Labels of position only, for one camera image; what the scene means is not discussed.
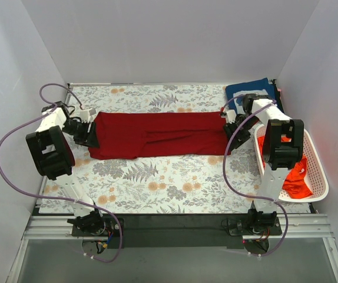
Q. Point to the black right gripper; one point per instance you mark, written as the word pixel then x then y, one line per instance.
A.
pixel 237 133

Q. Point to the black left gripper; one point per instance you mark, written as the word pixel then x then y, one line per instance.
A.
pixel 84 133

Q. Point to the dark red t-shirt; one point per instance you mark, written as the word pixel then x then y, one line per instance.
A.
pixel 130 136

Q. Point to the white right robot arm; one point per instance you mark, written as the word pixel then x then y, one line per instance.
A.
pixel 282 150

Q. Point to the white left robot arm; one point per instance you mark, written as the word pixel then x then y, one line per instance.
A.
pixel 53 158

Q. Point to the floral patterned table cloth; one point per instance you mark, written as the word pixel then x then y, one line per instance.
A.
pixel 175 184

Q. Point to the black folded t-shirt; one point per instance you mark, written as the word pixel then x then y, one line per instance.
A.
pixel 277 94

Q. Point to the orange t-shirt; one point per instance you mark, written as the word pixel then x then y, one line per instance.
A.
pixel 294 183

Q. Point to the white plastic laundry basket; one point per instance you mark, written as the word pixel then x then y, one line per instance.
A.
pixel 315 178

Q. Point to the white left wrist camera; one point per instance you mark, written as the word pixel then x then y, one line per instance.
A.
pixel 87 115

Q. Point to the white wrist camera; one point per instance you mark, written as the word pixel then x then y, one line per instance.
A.
pixel 87 115
pixel 229 116

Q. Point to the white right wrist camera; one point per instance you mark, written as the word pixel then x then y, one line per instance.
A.
pixel 229 116

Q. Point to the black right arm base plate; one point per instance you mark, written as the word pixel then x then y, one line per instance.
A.
pixel 238 225

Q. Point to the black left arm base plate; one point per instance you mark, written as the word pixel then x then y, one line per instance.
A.
pixel 108 226

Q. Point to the aluminium frame rail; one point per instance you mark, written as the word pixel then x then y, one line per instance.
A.
pixel 56 227

